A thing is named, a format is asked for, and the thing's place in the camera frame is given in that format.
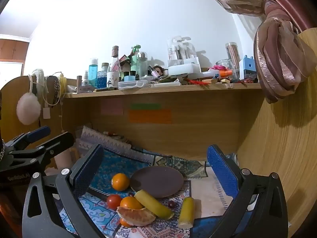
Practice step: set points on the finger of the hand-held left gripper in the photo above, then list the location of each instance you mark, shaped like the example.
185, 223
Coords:
39, 131
57, 142

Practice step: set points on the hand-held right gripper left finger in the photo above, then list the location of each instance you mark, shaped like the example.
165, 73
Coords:
89, 171

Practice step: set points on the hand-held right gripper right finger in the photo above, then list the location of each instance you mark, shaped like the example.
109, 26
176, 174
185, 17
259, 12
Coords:
221, 168

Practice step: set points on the large orange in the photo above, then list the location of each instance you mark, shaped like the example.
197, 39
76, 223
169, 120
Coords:
120, 181

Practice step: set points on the red tomato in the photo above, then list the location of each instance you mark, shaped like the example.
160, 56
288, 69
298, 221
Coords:
114, 201

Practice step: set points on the medium orange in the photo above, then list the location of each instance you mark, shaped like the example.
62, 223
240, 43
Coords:
130, 202

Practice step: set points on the short banana piece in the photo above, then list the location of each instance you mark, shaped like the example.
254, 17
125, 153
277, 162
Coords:
187, 212

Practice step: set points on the dark grape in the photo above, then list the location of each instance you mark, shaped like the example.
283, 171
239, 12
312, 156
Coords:
171, 204

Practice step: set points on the small orange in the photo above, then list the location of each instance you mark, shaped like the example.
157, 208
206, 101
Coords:
124, 222

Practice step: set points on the peeled pomelo segment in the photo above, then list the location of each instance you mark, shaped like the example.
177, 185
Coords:
136, 216

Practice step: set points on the brown round plate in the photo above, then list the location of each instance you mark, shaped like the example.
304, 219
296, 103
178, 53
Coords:
157, 181

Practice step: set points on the long banana piece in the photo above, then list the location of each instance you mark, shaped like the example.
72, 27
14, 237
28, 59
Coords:
153, 204

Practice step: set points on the white hanging tag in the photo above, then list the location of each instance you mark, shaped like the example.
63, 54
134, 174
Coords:
46, 113

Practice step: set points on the white fluffy earmuffs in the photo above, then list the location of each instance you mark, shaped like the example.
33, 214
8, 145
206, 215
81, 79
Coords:
28, 109

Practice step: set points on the patterned blue white blanket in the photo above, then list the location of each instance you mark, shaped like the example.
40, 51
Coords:
210, 191

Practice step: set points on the red white pen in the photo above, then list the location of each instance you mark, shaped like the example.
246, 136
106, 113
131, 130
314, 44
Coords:
111, 133

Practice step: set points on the patterned headband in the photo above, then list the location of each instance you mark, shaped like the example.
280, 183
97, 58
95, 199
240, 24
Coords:
53, 89

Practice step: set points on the wooden desk shelf unit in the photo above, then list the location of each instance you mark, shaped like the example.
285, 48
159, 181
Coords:
198, 124

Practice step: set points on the brown tube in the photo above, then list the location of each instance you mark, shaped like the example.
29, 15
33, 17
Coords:
79, 83

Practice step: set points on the pink sticky note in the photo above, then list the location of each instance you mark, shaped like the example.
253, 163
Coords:
112, 109

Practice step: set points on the small white spray bottle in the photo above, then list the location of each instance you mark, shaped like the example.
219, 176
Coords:
85, 79

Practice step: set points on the blue liquid bottle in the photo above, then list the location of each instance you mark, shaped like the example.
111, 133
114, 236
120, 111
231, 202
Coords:
93, 73

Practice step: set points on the blue bead jar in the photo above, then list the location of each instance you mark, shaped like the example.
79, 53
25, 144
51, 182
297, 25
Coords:
102, 78

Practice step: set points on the orange sticky note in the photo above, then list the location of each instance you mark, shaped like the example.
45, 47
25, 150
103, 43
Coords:
149, 116

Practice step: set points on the white printed mug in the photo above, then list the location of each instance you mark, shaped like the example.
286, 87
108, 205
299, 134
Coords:
113, 79

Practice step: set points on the wooden wardrobe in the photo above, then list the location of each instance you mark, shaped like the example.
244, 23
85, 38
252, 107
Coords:
12, 50

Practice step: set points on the green sticky note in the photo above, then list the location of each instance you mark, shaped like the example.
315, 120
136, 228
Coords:
145, 106

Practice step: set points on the clear plastic box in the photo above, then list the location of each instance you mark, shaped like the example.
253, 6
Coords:
131, 84

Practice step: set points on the white bottle orange cap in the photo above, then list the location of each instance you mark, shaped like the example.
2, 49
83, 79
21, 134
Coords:
211, 73

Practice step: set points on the light blue jar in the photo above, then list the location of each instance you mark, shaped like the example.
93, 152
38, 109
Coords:
129, 78

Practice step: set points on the pink scissors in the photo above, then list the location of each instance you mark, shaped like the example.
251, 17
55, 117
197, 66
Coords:
219, 67

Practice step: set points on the clear glass bottle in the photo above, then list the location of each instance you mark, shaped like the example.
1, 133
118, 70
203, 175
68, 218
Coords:
115, 58

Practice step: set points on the blue pencil sharpener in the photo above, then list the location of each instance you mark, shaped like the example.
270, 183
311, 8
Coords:
248, 69

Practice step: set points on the round glass jar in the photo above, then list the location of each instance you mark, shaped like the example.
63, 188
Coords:
224, 64

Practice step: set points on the white organiser box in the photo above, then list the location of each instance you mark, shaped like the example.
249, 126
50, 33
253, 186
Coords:
184, 67

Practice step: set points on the green pump bottle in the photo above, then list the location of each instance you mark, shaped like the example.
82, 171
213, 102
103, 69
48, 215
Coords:
135, 60

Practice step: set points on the tall pencil jar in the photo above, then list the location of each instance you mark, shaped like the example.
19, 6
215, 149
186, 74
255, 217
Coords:
232, 54

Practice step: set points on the silver capped bottle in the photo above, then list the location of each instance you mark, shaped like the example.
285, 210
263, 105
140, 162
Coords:
142, 65

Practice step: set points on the doll head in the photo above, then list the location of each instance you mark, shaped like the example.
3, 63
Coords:
158, 70

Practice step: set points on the brown knotted curtain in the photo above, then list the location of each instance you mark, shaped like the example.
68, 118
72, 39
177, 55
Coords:
277, 59

